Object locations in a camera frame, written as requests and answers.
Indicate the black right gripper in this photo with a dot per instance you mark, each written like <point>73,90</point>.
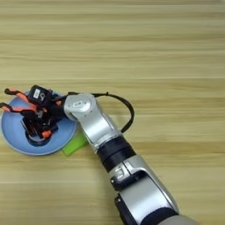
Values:
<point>55,110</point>

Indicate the green rectangular block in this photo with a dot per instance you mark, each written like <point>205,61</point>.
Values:
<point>73,145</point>

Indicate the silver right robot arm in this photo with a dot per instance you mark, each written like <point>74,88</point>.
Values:
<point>99,126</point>

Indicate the blue round plate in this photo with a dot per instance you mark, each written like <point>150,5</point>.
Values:
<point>16,137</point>

